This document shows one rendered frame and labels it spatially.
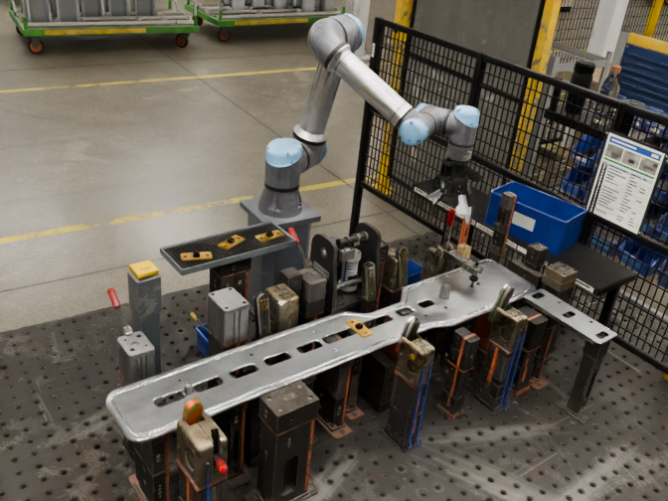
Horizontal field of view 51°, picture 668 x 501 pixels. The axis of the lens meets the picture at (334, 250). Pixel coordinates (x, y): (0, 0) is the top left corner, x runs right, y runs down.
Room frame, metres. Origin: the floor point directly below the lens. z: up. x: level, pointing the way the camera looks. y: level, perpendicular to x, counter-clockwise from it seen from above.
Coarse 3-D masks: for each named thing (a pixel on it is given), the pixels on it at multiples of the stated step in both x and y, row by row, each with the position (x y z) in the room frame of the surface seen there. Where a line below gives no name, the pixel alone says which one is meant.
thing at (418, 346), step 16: (416, 336) 1.59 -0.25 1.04; (400, 352) 1.56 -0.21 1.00; (416, 352) 1.52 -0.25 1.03; (432, 352) 1.53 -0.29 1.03; (400, 368) 1.55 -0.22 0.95; (416, 368) 1.51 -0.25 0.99; (400, 384) 1.55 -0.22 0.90; (416, 384) 1.50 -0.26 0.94; (400, 400) 1.54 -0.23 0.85; (416, 400) 1.52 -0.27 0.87; (400, 416) 1.53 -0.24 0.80; (416, 416) 1.53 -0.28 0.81; (384, 432) 1.56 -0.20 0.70; (400, 432) 1.52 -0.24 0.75; (416, 432) 1.53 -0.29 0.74
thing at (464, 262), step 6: (438, 246) 2.06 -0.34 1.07; (444, 252) 2.03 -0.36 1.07; (450, 252) 2.02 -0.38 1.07; (456, 252) 2.02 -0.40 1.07; (450, 258) 2.00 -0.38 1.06; (456, 258) 1.99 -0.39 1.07; (462, 258) 1.99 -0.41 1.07; (468, 258) 1.99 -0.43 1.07; (462, 264) 1.96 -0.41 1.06; (468, 264) 1.95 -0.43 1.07; (474, 264) 1.94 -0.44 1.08; (468, 270) 1.94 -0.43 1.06; (474, 270) 1.93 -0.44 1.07; (480, 270) 1.94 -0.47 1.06; (474, 276) 1.94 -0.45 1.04
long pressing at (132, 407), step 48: (432, 288) 1.90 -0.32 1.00; (480, 288) 1.94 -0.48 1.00; (528, 288) 1.97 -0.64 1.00; (288, 336) 1.57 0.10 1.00; (384, 336) 1.62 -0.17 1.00; (144, 384) 1.32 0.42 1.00; (192, 384) 1.33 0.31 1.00; (240, 384) 1.35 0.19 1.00; (288, 384) 1.38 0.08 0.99; (144, 432) 1.16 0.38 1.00
